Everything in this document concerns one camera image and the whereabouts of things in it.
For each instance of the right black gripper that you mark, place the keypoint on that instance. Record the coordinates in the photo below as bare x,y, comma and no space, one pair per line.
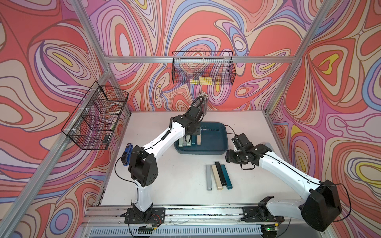
229,157

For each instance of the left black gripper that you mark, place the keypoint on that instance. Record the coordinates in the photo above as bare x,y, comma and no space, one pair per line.
198,129

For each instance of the teal plastic storage box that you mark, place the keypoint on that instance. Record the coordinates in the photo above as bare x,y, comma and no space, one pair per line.
214,141

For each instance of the dark teal bar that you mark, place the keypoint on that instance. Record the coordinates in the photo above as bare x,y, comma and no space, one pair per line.
193,139

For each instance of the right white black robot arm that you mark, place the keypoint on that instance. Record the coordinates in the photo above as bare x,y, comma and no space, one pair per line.
319,204

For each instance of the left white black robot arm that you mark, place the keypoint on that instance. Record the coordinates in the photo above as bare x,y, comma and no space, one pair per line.
143,166

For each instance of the clear cup of pencils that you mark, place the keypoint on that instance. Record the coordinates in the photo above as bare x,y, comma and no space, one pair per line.
204,101

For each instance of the black bar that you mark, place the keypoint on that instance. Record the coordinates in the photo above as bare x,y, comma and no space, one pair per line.
220,173

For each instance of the teal bar right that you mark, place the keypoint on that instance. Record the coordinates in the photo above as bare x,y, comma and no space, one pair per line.
226,176

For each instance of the yellow sticky notes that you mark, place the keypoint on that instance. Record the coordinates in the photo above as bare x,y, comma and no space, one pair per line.
202,80

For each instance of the tan bar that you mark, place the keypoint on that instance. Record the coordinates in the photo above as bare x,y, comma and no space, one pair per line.
216,177

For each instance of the back black wire basket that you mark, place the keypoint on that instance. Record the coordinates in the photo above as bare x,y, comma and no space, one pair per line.
187,65

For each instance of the black wire basket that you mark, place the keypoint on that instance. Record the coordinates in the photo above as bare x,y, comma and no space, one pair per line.
187,65
92,124

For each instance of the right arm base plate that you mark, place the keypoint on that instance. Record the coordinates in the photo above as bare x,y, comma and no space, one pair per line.
256,214

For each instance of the aluminium front rail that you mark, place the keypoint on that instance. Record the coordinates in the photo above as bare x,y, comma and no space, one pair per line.
192,221

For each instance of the left black wire basket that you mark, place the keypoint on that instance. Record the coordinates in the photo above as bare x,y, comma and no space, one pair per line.
92,124

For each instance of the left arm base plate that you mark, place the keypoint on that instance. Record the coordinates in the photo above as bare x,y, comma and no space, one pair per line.
155,215

